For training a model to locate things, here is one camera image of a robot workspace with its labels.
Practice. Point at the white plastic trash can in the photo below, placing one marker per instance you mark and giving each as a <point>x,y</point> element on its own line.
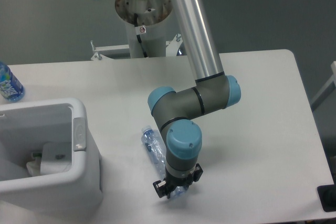
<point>25,128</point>

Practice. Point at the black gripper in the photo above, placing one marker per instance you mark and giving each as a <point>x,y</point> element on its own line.
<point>168,185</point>

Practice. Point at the black clamp at table edge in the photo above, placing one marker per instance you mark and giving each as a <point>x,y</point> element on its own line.
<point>327,197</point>

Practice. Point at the white frame at right edge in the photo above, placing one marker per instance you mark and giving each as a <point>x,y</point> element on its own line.
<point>324,91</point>

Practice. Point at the blue labelled water bottle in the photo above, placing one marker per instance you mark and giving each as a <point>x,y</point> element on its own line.
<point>11,88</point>

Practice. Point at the white green trash in can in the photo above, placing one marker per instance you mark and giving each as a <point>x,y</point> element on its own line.
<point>34,165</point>

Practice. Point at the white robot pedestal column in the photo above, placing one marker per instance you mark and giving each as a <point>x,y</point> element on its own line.
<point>145,22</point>

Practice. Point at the clear plastic bottle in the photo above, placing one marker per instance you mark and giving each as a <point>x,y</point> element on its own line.
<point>156,150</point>

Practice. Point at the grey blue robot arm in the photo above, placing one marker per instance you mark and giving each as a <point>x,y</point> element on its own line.
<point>174,111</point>

